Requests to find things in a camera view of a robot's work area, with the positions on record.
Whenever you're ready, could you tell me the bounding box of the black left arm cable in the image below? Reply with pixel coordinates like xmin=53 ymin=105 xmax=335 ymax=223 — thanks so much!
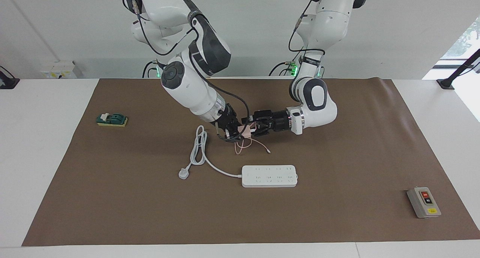
xmin=289 ymin=0 xmax=326 ymax=63

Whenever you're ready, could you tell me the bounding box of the white wall socket box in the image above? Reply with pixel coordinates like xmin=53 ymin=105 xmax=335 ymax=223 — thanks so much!
xmin=40 ymin=61 xmax=77 ymax=79

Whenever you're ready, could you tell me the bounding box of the black left base cable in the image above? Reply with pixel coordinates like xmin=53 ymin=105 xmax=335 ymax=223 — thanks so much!
xmin=268 ymin=55 xmax=300 ymax=77

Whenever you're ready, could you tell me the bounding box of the white power cord with plug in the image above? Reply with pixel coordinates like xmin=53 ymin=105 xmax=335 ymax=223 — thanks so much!
xmin=178 ymin=125 xmax=243 ymax=180

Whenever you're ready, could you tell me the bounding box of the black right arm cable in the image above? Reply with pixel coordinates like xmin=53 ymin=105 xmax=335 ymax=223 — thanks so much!
xmin=123 ymin=0 xmax=251 ymax=143

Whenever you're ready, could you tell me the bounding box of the brown table mat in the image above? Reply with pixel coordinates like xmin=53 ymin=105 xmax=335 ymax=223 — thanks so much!
xmin=22 ymin=77 xmax=480 ymax=246

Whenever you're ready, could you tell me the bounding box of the black right base cable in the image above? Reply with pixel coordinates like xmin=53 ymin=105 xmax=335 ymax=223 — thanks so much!
xmin=142 ymin=59 xmax=165 ymax=78

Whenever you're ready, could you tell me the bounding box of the grey on-off switch box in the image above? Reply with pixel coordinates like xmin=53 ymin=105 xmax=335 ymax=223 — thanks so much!
xmin=407 ymin=187 xmax=442 ymax=219

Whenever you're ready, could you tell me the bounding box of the white power strip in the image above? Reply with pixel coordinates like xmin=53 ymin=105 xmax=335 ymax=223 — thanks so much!
xmin=241 ymin=165 xmax=299 ymax=188

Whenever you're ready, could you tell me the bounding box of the pink charging cable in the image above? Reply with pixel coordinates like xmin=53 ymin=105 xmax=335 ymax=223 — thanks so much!
xmin=235 ymin=132 xmax=271 ymax=155

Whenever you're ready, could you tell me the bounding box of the black base cable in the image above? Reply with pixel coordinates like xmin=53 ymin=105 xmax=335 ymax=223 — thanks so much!
xmin=268 ymin=55 xmax=300 ymax=77
xmin=142 ymin=59 xmax=165 ymax=78

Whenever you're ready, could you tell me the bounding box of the black table clamp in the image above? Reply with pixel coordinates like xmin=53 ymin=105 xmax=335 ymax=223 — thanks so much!
xmin=0 ymin=66 xmax=20 ymax=90

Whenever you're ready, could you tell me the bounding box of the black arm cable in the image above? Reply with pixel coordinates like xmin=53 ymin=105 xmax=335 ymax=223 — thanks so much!
xmin=123 ymin=0 xmax=251 ymax=143
xmin=289 ymin=0 xmax=326 ymax=63

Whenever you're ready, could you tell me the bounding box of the green knife switch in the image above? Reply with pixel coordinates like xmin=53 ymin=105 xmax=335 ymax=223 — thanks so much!
xmin=96 ymin=113 xmax=128 ymax=128

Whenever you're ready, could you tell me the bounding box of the black angled stand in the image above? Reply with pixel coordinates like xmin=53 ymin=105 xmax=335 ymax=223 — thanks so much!
xmin=437 ymin=48 xmax=480 ymax=90

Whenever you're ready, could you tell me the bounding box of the window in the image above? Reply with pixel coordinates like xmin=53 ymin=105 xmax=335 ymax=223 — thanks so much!
xmin=441 ymin=18 xmax=480 ymax=60

